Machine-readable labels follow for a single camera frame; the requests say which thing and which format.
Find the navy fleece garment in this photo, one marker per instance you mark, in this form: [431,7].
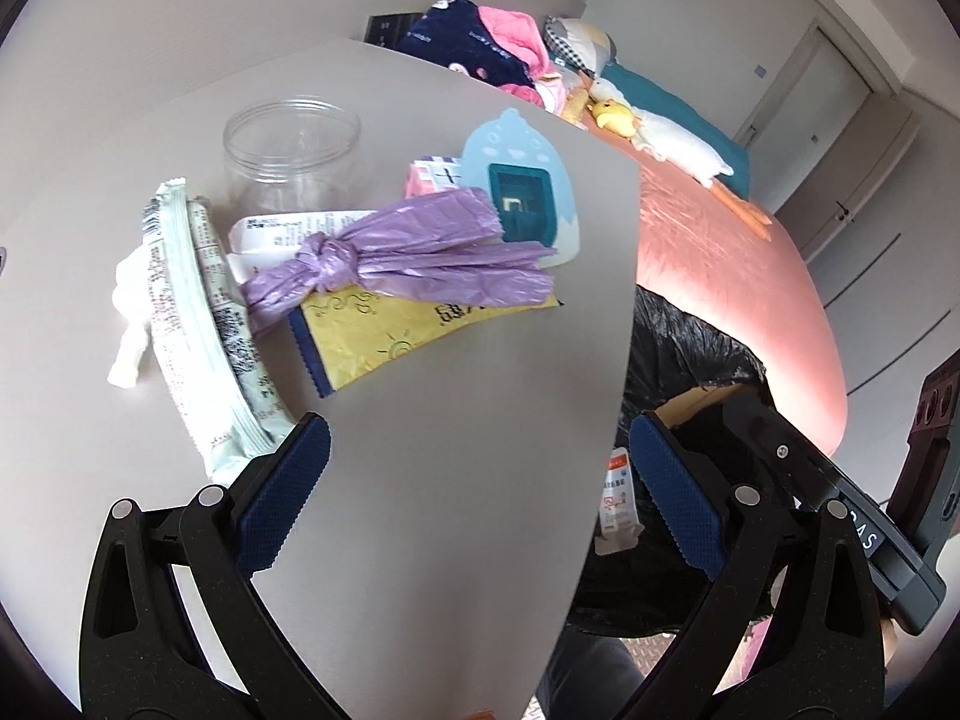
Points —
[450,37]

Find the teal pillow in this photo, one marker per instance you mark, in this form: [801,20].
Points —
[675,101]

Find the pink white striped cloth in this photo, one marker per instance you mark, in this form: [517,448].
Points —
[546,94]

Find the bed with pink sheet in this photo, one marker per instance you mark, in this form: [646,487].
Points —
[720,255]

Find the white red-print packet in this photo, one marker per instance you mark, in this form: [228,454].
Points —
[619,499]

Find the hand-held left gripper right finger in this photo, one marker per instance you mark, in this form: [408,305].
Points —
[675,495]

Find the blue bird-shaped card package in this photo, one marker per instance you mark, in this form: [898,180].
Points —
[502,142]

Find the checked patchwork pillow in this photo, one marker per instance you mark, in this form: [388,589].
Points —
[577,41]

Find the knotted purple plastic bag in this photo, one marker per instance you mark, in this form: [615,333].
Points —
[420,255]

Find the small printed cardboard box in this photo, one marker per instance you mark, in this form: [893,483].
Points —
[431,176]

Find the clear plastic jar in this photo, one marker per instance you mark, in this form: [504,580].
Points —
[292,157]

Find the black box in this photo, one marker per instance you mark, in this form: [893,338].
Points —
[390,30]

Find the cardboard box bin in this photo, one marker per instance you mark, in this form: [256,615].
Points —
[694,399]

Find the white wardrobe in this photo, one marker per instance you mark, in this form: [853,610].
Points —
[885,240]

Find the person's trouser leg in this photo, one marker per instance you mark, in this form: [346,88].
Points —
[592,671]

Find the yellow duck plush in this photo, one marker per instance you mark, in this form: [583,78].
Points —
[611,116]

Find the white door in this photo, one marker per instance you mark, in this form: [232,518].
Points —
[817,105]

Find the white green snack wrapper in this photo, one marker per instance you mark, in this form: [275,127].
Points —
[195,330]

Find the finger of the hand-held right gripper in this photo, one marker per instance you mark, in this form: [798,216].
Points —
[784,454]

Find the yellow packet with blue edge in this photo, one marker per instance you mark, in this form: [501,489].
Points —
[360,345]

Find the pink fleece garment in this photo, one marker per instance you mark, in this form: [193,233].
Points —
[510,30]

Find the black trash bag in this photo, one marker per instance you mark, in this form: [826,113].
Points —
[660,345]

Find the white tissue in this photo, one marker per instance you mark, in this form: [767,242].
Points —
[131,292]

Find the white printed packet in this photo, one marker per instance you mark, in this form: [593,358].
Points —
[277,229]

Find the white goose plush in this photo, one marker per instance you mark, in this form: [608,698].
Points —
[675,142]

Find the yellow textured plush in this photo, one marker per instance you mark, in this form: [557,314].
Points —
[576,105]

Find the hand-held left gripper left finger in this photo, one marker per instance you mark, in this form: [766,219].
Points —
[285,495]

